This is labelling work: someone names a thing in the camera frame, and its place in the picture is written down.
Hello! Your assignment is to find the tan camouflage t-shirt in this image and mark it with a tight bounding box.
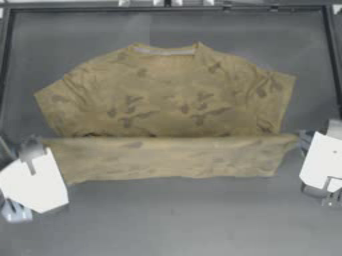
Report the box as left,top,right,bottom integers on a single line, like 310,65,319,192
34,41,299,186

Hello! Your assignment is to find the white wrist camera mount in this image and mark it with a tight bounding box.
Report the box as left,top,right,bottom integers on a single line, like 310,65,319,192
0,134,71,214
298,118,342,195

